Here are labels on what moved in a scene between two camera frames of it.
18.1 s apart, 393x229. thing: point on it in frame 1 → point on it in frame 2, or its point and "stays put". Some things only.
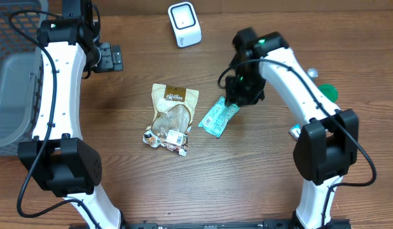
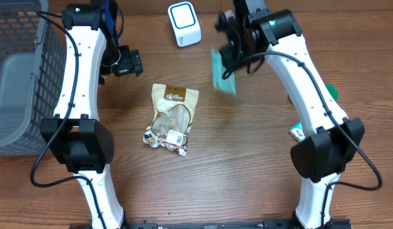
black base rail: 266,224 stays put
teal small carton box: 296,131 stays put
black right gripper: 244,96 → 228,51
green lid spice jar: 330,91 stays put
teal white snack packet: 215,119 → 227,84
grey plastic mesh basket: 18,69 stays put
